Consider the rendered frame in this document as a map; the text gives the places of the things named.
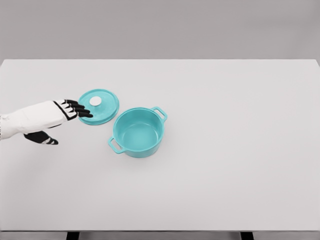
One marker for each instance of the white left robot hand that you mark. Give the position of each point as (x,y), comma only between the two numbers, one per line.
(45,115)

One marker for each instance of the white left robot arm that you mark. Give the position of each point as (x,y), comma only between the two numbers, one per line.
(11,123)

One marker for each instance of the teal pot lid white knob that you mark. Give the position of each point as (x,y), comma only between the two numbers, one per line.
(105,111)

